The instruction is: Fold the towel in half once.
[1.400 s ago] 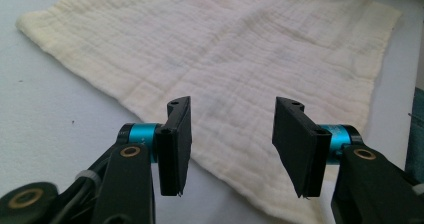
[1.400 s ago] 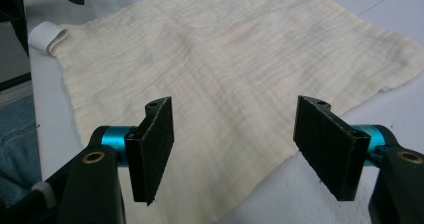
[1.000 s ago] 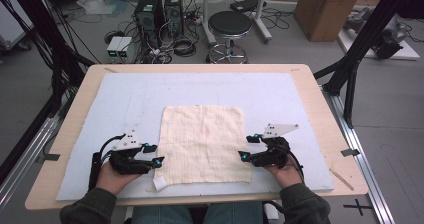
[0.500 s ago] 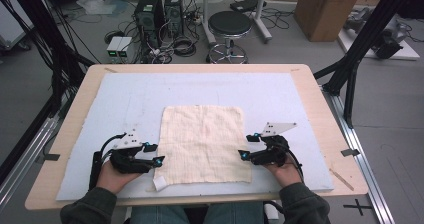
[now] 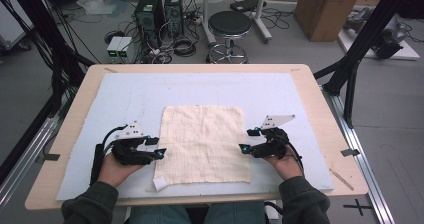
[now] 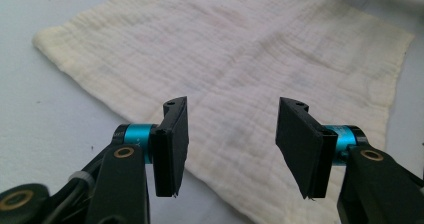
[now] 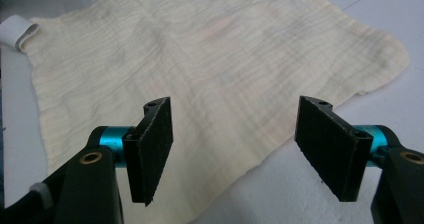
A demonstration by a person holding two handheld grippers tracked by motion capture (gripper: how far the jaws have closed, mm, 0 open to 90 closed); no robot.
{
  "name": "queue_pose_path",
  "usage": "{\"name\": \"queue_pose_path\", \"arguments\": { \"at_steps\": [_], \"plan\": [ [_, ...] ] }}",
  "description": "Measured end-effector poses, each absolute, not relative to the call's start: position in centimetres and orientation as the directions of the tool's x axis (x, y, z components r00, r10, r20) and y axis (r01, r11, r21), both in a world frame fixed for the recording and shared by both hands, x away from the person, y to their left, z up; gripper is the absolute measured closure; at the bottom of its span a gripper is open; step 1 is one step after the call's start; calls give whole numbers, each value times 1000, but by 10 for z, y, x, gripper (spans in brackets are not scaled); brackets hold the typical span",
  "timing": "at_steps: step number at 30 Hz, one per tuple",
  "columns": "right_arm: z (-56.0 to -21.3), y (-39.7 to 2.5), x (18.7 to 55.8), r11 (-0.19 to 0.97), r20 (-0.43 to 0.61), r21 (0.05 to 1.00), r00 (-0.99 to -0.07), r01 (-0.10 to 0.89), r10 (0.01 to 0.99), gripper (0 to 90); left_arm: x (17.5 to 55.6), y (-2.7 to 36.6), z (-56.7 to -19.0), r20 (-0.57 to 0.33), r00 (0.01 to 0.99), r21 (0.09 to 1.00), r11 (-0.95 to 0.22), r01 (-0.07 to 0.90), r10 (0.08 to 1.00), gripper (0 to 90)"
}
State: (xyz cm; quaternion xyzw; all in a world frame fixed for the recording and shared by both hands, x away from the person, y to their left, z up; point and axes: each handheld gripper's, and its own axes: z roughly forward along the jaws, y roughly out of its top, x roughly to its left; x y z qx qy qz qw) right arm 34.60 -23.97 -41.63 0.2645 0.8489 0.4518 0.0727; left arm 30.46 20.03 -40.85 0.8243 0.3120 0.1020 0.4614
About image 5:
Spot thin wooden stick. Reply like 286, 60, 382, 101
328, 167, 355, 192

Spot white foam mat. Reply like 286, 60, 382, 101
55, 72, 335, 202

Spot black tape cross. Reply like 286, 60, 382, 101
342, 198, 373, 217

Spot person's leg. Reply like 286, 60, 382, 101
203, 202, 268, 224
129, 205, 193, 224

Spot person's left hand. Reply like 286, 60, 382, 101
97, 152, 147, 189

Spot cream cloth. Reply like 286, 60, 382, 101
152, 104, 254, 192

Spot large black computer tower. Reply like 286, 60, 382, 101
134, 0, 166, 49

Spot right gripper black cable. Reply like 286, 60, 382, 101
283, 139, 306, 178

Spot person's left leg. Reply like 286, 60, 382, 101
129, 205, 193, 224

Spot white floor board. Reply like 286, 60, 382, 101
337, 12, 421, 62

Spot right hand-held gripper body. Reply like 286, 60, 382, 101
250, 114, 297, 159

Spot coiled black cable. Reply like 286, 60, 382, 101
172, 36, 198, 58

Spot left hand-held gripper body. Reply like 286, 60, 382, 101
111, 120, 156, 167

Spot cardboard box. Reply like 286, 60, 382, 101
293, 0, 368, 43

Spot black device on board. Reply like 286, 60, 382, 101
372, 28, 405, 60

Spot clear plastic sheet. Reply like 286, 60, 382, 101
76, 0, 130, 19

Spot black round stool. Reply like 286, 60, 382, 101
205, 10, 254, 65

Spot light wooden table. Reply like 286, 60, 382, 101
24, 63, 370, 211

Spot black cable-hung frame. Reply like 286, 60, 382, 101
0, 0, 96, 185

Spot small black computer tower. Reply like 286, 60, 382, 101
163, 0, 185, 39

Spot white power supply box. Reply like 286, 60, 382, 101
116, 36, 134, 59
106, 36, 124, 59

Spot flat black device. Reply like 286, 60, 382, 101
229, 0, 268, 14

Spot person's right leg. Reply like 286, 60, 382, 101
203, 202, 268, 224

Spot black metal frame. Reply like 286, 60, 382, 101
313, 0, 422, 129

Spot person's right hand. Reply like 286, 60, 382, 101
264, 149, 305, 182

